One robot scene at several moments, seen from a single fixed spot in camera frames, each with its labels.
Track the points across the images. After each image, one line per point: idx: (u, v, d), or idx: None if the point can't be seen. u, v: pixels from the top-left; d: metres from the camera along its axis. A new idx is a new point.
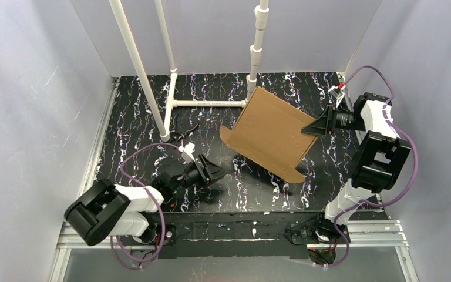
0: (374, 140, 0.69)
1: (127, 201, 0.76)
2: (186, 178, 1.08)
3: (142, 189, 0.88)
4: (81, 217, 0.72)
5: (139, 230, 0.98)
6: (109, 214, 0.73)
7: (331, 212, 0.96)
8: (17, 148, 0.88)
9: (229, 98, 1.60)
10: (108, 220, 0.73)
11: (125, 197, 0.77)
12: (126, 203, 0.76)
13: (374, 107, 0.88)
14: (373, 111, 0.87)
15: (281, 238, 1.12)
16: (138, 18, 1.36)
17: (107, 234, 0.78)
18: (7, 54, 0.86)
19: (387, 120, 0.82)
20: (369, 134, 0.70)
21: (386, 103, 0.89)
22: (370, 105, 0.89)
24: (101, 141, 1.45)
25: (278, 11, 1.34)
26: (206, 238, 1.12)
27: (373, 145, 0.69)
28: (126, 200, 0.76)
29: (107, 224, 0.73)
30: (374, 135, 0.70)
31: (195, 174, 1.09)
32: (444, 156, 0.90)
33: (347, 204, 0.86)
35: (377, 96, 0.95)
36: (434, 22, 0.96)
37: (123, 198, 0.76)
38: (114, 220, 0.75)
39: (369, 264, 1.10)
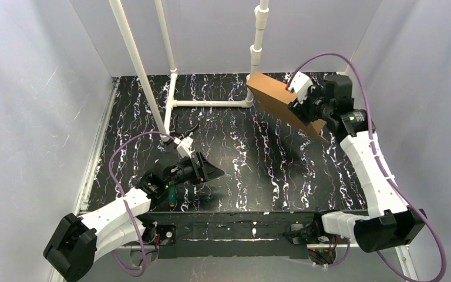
0: (389, 230, 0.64)
1: (93, 238, 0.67)
2: (180, 171, 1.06)
3: (120, 204, 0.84)
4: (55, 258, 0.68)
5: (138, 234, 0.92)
6: (78, 258, 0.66)
7: (330, 228, 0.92)
8: (17, 148, 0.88)
9: (230, 98, 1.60)
10: (79, 259, 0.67)
11: (92, 234, 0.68)
12: (93, 241, 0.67)
13: (360, 144, 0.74)
14: (363, 159, 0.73)
15: (281, 238, 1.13)
16: (137, 18, 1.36)
17: (88, 267, 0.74)
18: (7, 54, 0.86)
19: (388, 177, 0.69)
20: (382, 222, 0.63)
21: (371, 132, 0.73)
22: (353, 142, 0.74)
24: (101, 141, 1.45)
25: (278, 10, 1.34)
26: (206, 238, 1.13)
27: (389, 230, 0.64)
28: (91, 239, 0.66)
29: (81, 264, 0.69)
30: (387, 219, 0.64)
31: (189, 171, 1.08)
32: (445, 157, 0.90)
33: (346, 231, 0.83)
35: (353, 121, 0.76)
36: (434, 23, 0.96)
37: (88, 236, 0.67)
38: (86, 258, 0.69)
39: (370, 264, 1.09)
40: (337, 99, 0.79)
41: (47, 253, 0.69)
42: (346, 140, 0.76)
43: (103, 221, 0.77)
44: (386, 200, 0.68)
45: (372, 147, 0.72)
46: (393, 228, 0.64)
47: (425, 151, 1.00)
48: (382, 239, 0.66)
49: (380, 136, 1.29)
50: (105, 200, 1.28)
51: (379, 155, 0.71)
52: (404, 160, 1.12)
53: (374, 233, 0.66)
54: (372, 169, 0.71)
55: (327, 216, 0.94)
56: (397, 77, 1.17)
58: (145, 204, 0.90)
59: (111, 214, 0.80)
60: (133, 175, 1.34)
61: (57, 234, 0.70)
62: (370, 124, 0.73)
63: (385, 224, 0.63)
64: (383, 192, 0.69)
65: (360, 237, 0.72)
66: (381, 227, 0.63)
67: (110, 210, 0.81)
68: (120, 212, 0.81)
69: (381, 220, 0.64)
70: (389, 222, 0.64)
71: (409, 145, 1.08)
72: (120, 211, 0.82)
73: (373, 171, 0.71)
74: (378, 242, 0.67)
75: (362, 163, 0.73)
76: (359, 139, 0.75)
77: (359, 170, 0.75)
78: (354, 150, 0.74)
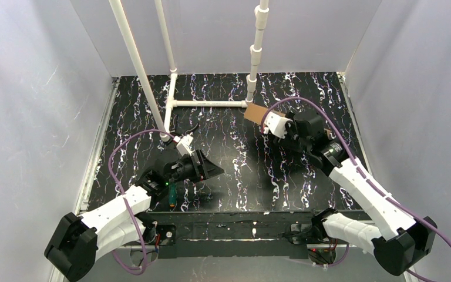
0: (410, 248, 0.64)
1: (93, 237, 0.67)
2: (181, 168, 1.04)
3: (120, 203, 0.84)
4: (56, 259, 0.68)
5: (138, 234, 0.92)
6: (78, 257, 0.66)
7: (335, 234, 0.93)
8: (17, 148, 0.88)
9: (230, 98, 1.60)
10: (80, 258, 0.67)
11: (92, 232, 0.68)
12: (93, 239, 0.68)
13: (349, 173, 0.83)
14: (357, 185, 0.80)
15: (281, 238, 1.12)
16: (137, 18, 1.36)
17: (90, 266, 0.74)
18: (7, 54, 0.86)
19: (386, 197, 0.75)
20: (401, 242, 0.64)
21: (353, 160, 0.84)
22: (343, 173, 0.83)
24: (101, 141, 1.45)
25: (278, 10, 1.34)
26: (206, 238, 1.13)
27: (410, 248, 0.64)
28: (92, 237, 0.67)
29: (82, 262, 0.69)
30: (404, 238, 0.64)
31: (189, 168, 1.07)
32: (445, 157, 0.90)
33: (355, 241, 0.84)
35: (332, 151, 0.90)
36: (434, 23, 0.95)
37: (88, 235, 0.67)
38: (87, 257, 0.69)
39: (370, 265, 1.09)
40: (313, 136, 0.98)
41: (48, 254, 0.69)
42: (334, 171, 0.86)
43: (104, 220, 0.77)
44: (393, 219, 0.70)
45: (360, 173, 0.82)
46: (413, 245, 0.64)
47: (424, 151, 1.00)
48: (407, 259, 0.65)
49: (380, 136, 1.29)
50: (105, 200, 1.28)
51: (369, 178, 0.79)
52: (403, 160, 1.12)
53: (398, 256, 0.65)
54: (369, 192, 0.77)
55: (331, 223, 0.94)
56: (397, 77, 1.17)
58: (145, 201, 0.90)
59: (111, 213, 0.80)
60: (133, 176, 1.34)
61: (57, 234, 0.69)
62: (349, 153, 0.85)
63: (404, 244, 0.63)
64: (387, 211, 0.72)
65: (385, 262, 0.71)
66: (403, 248, 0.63)
67: (110, 208, 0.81)
68: (120, 211, 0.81)
69: (400, 241, 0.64)
70: (407, 241, 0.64)
71: (409, 145, 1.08)
72: (120, 209, 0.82)
73: (371, 194, 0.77)
74: (405, 264, 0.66)
75: (358, 188, 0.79)
76: (348, 169, 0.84)
77: (359, 198, 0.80)
78: (346, 180, 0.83)
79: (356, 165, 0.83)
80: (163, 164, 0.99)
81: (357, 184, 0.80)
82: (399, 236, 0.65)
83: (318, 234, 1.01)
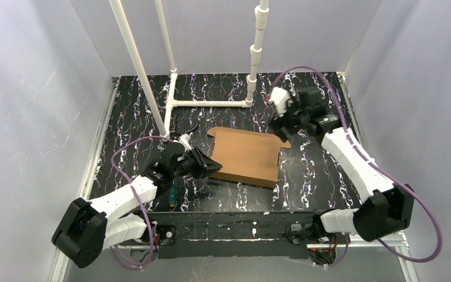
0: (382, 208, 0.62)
1: (103, 220, 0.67)
2: (185, 161, 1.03)
3: (126, 191, 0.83)
4: (65, 245, 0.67)
5: (138, 232, 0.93)
6: (88, 241, 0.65)
7: (332, 227, 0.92)
8: (17, 148, 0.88)
9: (230, 98, 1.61)
10: (91, 242, 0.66)
11: (102, 217, 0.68)
12: (103, 224, 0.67)
13: (337, 139, 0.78)
14: (346, 151, 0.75)
15: (281, 238, 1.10)
16: (137, 17, 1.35)
17: (98, 252, 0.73)
18: (7, 54, 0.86)
19: (369, 161, 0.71)
20: (374, 200, 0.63)
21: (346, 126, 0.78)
22: (331, 138, 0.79)
24: (101, 141, 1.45)
25: (278, 11, 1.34)
26: (206, 238, 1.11)
27: (384, 207, 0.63)
28: (101, 222, 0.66)
29: (91, 248, 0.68)
30: (379, 198, 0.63)
31: (191, 163, 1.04)
32: (443, 158, 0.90)
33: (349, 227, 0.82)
35: (327, 120, 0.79)
36: (434, 23, 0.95)
37: (98, 220, 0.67)
38: (96, 242, 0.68)
39: (370, 264, 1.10)
40: (310, 107, 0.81)
41: (56, 239, 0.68)
42: (325, 139, 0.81)
43: (113, 205, 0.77)
44: (372, 181, 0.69)
45: (349, 139, 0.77)
46: (386, 209, 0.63)
47: (424, 152, 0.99)
48: (377, 224, 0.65)
49: (380, 135, 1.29)
50: None
51: (356, 144, 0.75)
52: (403, 159, 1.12)
53: (371, 214, 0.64)
54: (352, 157, 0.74)
55: (326, 217, 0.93)
56: (397, 77, 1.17)
58: (152, 190, 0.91)
59: (118, 200, 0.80)
60: (133, 175, 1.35)
61: (67, 219, 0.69)
62: (344, 121, 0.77)
63: (376, 204, 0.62)
64: (367, 174, 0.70)
65: (359, 220, 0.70)
66: (374, 206, 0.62)
67: (117, 195, 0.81)
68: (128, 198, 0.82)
69: (372, 200, 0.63)
70: (381, 204, 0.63)
71: (409, 145, 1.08)
72: (128, 196, 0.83)
73: (353, 158, 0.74)
74: (376, 226, 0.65)
75: (345, 154, 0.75)
76: (336, 137, 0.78)
77: (344, 164, 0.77)
78: (335, 146, 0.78)
79: (346, 133, 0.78)
80: (169, 157, 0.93)
81: (341, 147, 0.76)
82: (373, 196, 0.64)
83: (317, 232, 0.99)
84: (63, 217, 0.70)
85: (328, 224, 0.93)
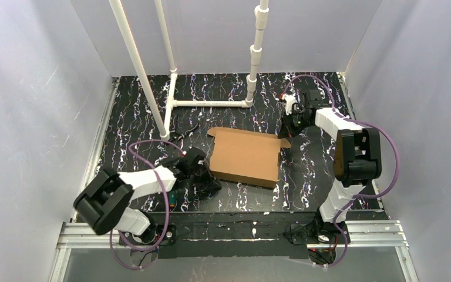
0: (347, 140, 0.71)
1: (130, 190, 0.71)
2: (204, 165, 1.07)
3: (148, 174, 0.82)
4: (88, 208, 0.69)
5: (140, 227, 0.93)
6: (113, 207, 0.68)
7: (328, 215, 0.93)
8: (17, 148, 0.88)
9: (230, 98, 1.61)
10: (114, 210, 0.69)
11: (130, 187, 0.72)
12: (130, 194, 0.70)
13: (325, 112, 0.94)
14: (330, 117, 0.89)
15: (281, 238, 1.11)
16: (137, 17, 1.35)
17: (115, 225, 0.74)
18: (7, 54, 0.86)
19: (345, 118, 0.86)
20: (342, 133, 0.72)
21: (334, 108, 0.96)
22: (320, 111, 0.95)
24: (101, 141, 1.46)
25: (278, 11, 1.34)
26: (206, 238, 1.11)
27: (350, 140, 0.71)
28: (130, 190, 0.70)
29: (112, 217, 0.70)
30: (346, 132, 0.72)
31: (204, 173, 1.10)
32: (443, 158, 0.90)
33: (344, 203, 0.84)
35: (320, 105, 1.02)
36: (434, 23, 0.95)
37: (125, 188, 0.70)
38: (120, 211, 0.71)
39: (370, 264, 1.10)
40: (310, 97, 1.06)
41: (79, 202, 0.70)
42: (317, 116, 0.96)
43: (137, 181, 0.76)
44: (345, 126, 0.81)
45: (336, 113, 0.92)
46: (353, 141, 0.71)
47: (423, 152, 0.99)
48: (349, 155, 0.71)
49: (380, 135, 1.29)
50: None
51: (337, 111, 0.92)
52: (402, 159, 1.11)
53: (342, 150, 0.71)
54: (334, 119, 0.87)
55: (323, 205, 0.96)
56: (397, 77, 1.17)
58: (170, 181, 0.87)
59: (143, 179, 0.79)
60: None
61: (94, 184, 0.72)
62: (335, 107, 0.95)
63: (343, 134, 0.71)
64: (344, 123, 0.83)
65: (337, 165, 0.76)
66: (342, 137, 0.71)
67: (141, 177, 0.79)
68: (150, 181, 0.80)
69: (340, 133, 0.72)
70: (348, 136, 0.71)
71: (409, 145, 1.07)
72: (150, 179, 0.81)
73: (335, 118, 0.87)
74: (349, 161, 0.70)
75: (329, 118, 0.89)
76: (324, 111, 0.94)
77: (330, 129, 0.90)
78: (324, 117, 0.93)
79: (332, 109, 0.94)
80: (194, 154, 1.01)
81: (327, 116, 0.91)
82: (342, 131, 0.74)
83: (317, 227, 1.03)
84: (89, 184, 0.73)
85: (328, 216, 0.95)
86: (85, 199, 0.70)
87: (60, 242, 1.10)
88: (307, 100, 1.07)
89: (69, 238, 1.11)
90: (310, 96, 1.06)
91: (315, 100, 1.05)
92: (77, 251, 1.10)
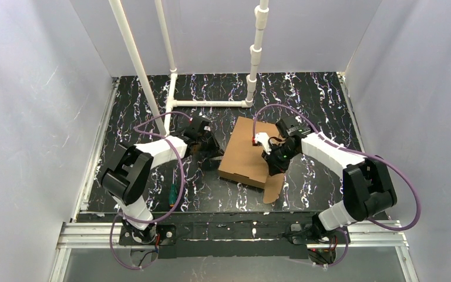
0: (357, 177, 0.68)
1: (150, 157, 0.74)
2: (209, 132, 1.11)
3: (162, 143, 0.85)
4: (115, 180, 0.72)
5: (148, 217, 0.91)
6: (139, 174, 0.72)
7: (330, 224, 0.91)
8: (17, 148, 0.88)
9: (230, 98, 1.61)
10: (141, 176, 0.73)
11: (148, 155, 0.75)
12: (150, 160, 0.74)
13: (312, 140, 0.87)
14: (322, 148, 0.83)
15: (281, 238, 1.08)
16: (137, 17, 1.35)
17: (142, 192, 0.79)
18: (7, 54, 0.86)
19: (338, 147, 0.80)
20: (349, 171, 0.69)
21: (317, 130, 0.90)
22: (306, 140, 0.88)
24: (101, 141, 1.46)
25: (278, 11, 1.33)
26: (206, 238, 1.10)
27: (360, 177, 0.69)
28: (149, 157, 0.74)
29: (139, 184, 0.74)
30: (352, 168, 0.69)
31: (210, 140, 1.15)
32: (443, 158, 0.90)
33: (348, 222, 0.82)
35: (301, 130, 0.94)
36: (434, 23, 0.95)
37: (145, 157, 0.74)
38: (145, 178, 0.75)
39: (370, 264, 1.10)
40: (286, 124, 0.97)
41: (104, 177, 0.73)
42: (303, 144, 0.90)
43: (152, 150, 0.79)
44: (342, 158, 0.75)
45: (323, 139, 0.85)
46: (362, 176, 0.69)
47: (423, 153, 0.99)
48: (362, 194, 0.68)
49: (380, 135, 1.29)
50: (105, 200, 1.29)
51: (326, 137, 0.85)
52: (403, 160, 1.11)
53: (353, 188, 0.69)
54: (326, 149, 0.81)
55: (324, 212, 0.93)
56: (397, 77, 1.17)
58: (181, 148, 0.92)
59: (157, 147, 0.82)
60: None
61: (114, 158, 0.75)
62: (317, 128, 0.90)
63: (350, 173, 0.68)
64: (339, 155, 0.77)
65: (347, 201, 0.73)
66: (350, 176, 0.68)
67: (154, 145, 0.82)
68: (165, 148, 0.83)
69: (347, 172, 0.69)
70: (356, 172, 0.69)
71: (409, 145, 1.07)
72: (164, 147, 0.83)
73: (329, 149, 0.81)
74: (364, 200, 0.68)
75: (322, 150, 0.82)
76: (311, 138, 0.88)
77: (325, 160, 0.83)
78: (313, 146, 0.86)
79: (317, 133, 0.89)
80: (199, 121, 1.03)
81: (319, 145, 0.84)
82: (347, 168, 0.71)
83: (318, 230, 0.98)
84: (109, 159, 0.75)
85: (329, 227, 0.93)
86: (110, 173, 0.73)
87: (60, 242, 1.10)
88: (283, 128, 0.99)
89: (69, 238, 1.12)
90: (285, 124, 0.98)
91: (292, 127, 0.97)
92: (77, 251, 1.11)
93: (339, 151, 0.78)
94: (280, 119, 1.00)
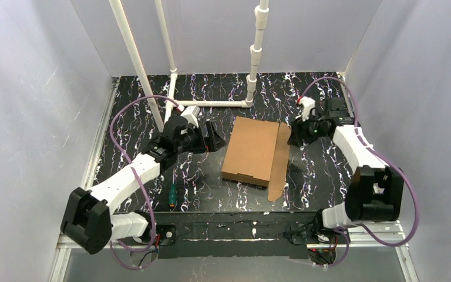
0: (369, 178, 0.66)
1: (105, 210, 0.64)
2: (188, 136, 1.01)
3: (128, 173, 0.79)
4: (73, 234, 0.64)
5: (140, 230, 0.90)
6: (95, 231, 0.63)
7: (329, 222, 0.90)
8: (17, 148, 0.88)
9: (230, 98, 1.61)
10: (98, 230, 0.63)
11: (104, 205, 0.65)
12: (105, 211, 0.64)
13: (346, 131, 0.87)
14: (350, 140, 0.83)
15: (280, 238, 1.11)
16: (137, 17, 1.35)
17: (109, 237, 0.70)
18: (7, 54, 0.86)
19: (367, 146, 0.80)
20: (361, 171, 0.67)
21: (356, 124, 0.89)
22: (340, 130, 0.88)
24: (101, 141, 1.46)
25: (278, 11, 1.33)
26: (206, 238, 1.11)
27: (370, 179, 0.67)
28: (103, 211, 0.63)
29: (100, 235, 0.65)
30: (367, 170, 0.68)
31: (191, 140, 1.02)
32: (443, 158, 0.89)
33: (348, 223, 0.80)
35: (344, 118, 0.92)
36: (434, 23, 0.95)
37: (100, 208, 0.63)
38: (104, 228, 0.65)
39: (370, 264, 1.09)
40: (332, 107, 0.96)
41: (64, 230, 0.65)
42: (337, 133, 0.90)
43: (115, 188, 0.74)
44: (363, 158, 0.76)
45: (358, 135, 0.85)
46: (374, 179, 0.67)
47: (423, 153, 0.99)
48: (367, 195, 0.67)
49: (380, 135, 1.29)
50: None
51: (361, 134, 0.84)
52: (403, 160, 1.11)
53: (360, 189, 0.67)
54: (354, 142, 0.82)
55: (327, 210, 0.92)
56: (397, 77, 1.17)
58: (154, 168, 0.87)
59: (120, 184, 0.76)
60: None
61: (69, 209, 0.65)
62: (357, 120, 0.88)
63: (364, 173, 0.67)
64: (363, 154, 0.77)
65: (350, 201, 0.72)
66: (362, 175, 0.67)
67: (117, 178, 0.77)
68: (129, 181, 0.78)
69: (360, 171, 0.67)
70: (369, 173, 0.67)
71: (409, 145, 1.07)
72: (128, 179, 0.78)
73: (356, 145, 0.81)
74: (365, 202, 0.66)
75: (349, 141, 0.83)
76: (346, 130, 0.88)
77: (348, 152, 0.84)
78: (344, 137, 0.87)
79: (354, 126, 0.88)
80: (172, 128, 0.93)
81: (347, 137, 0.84)
82: (364, 169, 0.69)
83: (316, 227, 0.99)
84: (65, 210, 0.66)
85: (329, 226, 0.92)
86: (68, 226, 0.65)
87: (60, 242, 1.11)
88: (327, 108, 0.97)
89: (69, 238, 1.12)
90: (330, 105, 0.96)
91: (336, 110, 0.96)
92: (77, 251, 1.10)
93: (363, 151, 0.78)
94: (327, 98, 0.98)
